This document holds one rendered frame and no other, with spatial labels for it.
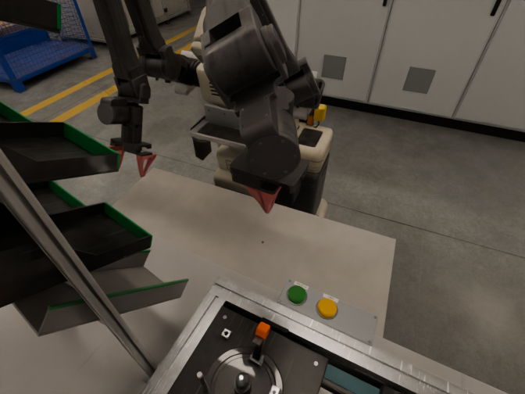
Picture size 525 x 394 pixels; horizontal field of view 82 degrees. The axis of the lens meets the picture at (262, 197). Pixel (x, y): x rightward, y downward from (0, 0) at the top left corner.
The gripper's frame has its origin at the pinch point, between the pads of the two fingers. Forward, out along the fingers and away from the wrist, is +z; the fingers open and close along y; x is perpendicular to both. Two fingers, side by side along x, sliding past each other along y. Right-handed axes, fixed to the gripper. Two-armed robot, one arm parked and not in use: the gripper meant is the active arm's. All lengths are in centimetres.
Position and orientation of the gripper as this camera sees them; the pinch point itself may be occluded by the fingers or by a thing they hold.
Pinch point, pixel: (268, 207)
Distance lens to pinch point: 50.6
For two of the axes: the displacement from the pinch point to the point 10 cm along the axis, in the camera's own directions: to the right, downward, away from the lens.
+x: 4.4, -6.2, 6.5
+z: 0.0, 7.2, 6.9
